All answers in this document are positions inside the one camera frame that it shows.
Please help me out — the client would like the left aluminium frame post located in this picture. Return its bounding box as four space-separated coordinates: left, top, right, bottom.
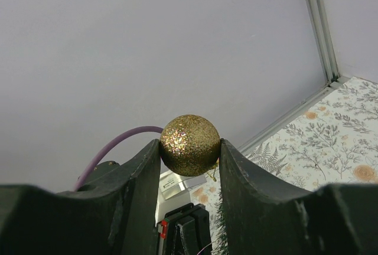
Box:
238 0 348 155

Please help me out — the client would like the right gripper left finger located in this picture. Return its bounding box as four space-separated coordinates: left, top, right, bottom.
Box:
1 140 161 254

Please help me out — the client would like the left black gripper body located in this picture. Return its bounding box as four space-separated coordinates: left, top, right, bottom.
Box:
157 203 213 255

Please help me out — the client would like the small frosted christmas tree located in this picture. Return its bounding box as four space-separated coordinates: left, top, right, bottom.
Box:
210 188 229 255

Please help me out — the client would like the gold ball ornament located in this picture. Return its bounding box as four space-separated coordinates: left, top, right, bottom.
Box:
159 115 221 177

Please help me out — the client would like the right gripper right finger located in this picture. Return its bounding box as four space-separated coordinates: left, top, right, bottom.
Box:
220 140 377 254

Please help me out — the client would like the floral patterned table mat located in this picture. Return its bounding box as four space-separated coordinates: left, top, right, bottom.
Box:
188 76 378 208

